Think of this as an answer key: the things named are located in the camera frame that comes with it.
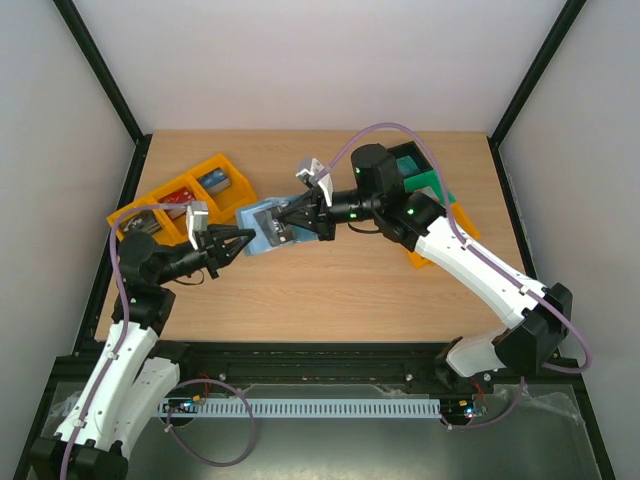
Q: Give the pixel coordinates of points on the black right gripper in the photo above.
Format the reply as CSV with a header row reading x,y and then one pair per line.
x,y
323,215

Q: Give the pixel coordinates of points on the orange triple bin left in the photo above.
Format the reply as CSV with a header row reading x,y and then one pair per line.
x,y
222,207

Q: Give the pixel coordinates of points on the black storage bin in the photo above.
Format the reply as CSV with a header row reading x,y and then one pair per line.
x,y
411,149

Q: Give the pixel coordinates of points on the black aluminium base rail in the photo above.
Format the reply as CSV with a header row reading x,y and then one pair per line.
x,y
412,367

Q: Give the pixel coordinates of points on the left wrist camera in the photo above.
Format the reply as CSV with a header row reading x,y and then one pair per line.
x,y
197,215

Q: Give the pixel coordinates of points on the black frame post left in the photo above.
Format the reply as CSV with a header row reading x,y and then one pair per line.
x,y
94,58

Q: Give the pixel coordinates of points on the teal cards in black bin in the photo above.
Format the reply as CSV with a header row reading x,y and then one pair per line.
x,y
407,166

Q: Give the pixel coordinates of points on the blue card holder wallet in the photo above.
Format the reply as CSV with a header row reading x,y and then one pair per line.
x,y
245,220

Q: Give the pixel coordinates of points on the white slotted cable duct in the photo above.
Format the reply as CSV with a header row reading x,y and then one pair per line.
x,y
392,408

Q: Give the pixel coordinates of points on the black frame post right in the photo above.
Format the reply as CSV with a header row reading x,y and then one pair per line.
x,y
560,28

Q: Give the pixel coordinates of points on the black frame post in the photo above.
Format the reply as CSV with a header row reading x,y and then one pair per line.
x,y
94,58
560,28

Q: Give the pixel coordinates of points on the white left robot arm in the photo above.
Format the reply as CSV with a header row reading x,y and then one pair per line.
x,y
135,370

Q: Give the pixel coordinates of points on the black VIP cards stack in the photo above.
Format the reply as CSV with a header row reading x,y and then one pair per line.
x,y
143,221

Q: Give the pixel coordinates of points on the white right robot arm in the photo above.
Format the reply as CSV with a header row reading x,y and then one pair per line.
x,y
528,310

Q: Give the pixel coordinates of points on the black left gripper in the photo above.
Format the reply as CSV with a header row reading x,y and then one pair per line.
x,y
213,249

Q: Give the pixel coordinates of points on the green storage bin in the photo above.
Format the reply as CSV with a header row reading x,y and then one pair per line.
x,y
425,182

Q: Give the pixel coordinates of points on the red cards stack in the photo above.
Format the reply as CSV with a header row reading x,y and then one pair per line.
x,y
178,197

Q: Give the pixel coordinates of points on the blue cards stack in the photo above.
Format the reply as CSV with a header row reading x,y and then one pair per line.
x,y
214,181

